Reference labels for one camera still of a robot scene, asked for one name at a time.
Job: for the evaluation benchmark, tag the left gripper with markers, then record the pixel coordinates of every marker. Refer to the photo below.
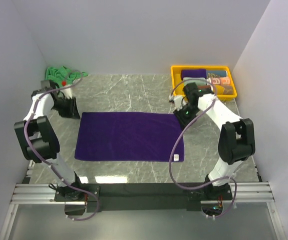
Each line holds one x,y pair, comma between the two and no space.
72,112

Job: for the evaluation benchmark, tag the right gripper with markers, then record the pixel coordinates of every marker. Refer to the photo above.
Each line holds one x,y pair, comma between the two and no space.
183,122

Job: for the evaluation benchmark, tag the purple towel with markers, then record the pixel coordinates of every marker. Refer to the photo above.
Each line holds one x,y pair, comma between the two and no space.
193,73
128,136

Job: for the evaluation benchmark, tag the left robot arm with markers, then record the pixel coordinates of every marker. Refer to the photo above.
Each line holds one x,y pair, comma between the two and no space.
39,142

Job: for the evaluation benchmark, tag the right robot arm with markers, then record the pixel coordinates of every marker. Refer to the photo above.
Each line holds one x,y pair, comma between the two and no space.
236,142

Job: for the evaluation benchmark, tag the yellow plastic tray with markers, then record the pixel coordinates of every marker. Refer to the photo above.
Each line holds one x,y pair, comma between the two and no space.
177,81

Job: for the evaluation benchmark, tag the rolled mint towel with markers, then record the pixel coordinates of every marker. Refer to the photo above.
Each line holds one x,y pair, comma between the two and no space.
199,81

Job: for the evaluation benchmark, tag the green towel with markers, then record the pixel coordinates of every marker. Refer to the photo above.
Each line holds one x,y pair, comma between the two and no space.
63,76

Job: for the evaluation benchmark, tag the rolled purple towel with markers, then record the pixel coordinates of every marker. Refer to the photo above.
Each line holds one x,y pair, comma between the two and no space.
193,73

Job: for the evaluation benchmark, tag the rolled pink printed towel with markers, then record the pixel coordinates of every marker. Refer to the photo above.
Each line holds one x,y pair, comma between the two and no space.
223,81

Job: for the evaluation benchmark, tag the black base beam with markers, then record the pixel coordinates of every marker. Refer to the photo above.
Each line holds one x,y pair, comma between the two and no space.
97,197

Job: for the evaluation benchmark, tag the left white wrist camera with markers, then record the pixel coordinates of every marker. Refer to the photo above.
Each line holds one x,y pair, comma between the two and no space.
67,91

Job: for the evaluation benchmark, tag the aluminium rail frame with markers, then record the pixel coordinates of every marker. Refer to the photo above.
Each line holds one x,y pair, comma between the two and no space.
34,215

